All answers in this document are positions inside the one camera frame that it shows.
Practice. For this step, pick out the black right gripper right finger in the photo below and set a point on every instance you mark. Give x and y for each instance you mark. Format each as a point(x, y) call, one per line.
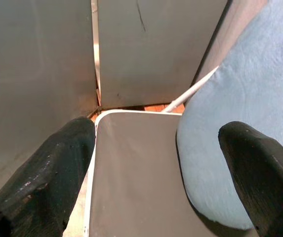
point(267, 185)

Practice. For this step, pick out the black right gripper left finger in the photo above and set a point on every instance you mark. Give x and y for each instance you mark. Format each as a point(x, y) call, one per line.
point(45, 177)

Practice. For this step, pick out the grey fridge door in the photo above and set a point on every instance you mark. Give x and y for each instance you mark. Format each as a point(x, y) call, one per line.
point(136, 172)

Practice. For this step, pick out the grey fridge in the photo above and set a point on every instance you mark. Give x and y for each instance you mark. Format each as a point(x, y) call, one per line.
point(32, 74)

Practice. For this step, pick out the light blue fuzzy cloth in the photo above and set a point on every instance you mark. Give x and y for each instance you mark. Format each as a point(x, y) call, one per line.
point(242, 86)

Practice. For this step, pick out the white rod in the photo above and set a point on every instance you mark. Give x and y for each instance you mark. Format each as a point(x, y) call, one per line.
point(193, 89)

